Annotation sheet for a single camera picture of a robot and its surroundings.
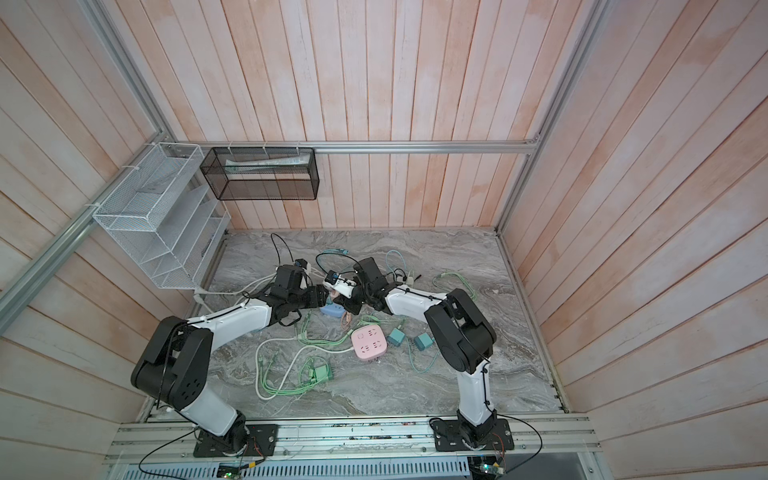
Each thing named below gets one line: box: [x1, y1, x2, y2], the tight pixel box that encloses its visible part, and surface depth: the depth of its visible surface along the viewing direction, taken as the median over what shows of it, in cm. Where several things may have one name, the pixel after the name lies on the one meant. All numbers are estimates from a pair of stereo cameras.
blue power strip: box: [319, 303, 347, 318], surface depth 97 cm
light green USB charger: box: [314, 365, 329, 382], surface depth 84 cm
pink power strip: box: [351, 324, 387, 361], surface depth 90 cm
